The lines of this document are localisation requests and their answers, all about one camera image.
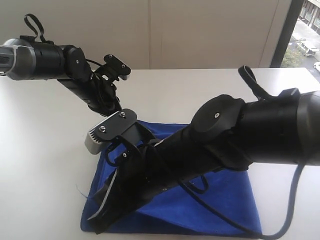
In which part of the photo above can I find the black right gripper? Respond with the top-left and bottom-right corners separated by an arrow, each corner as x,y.
87,94 -> 250,234

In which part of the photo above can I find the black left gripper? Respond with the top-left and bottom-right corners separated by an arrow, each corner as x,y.
57,45 -> 122,117

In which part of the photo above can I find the blue microfiber towel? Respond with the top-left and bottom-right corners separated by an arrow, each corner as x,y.
80,119 -> 263,237

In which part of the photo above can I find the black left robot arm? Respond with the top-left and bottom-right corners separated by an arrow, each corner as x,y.
0,37 -> 121,117

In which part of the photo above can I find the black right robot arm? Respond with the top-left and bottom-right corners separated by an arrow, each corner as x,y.
88,91 -> 320,240

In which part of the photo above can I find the white van outside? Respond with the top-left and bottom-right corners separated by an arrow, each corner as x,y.
299,41 -> 320,57

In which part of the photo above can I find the white car outside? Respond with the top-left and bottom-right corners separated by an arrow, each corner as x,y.
313,62 -> 320,72

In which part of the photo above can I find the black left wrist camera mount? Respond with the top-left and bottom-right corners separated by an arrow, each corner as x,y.
95,54 -> 131,82

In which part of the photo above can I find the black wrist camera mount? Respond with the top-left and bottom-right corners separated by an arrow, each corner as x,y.
95,54 -> 131,82
84,108 -> 156,155

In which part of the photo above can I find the black left velcro strap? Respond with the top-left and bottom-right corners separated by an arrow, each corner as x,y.
24,13 -> 47,42

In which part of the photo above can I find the black velcro strap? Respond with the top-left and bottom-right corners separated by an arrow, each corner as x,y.
238,65 -> 273,101
24,13 -> 47,42

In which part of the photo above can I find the black window frame post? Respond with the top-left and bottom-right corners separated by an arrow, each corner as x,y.
269,0 -> 304,68

